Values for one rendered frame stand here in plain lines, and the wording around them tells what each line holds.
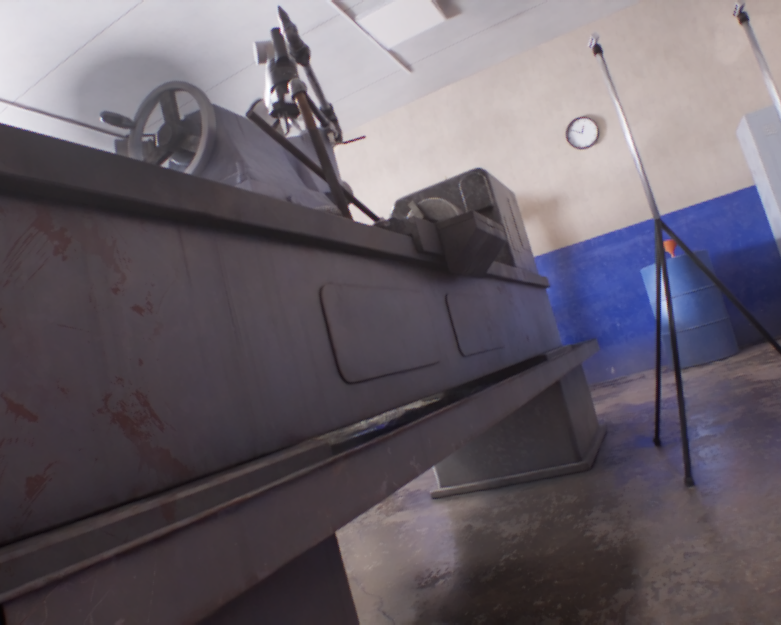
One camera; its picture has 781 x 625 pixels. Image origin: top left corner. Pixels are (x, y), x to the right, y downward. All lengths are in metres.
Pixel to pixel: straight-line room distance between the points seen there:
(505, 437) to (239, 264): 1.75
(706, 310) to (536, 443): 2.92
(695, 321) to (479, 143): 2.80
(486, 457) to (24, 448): 2.06
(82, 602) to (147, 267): 0.41
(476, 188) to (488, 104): 3.82
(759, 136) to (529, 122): 2.14
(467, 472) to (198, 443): 1.89
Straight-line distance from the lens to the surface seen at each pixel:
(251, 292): 0.81
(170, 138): 1.21
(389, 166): 6.54
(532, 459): 2.39
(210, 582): 0.44
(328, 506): 0.56
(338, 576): 0.79
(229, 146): 1.22
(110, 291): 0.65
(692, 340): 5.02
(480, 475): 2.46
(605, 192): 5.86
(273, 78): 1.68
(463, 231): 1.44
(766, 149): 5.45
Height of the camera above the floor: 0.52
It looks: 7 degrees up
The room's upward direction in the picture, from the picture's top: 15 degrees counter-clockwise
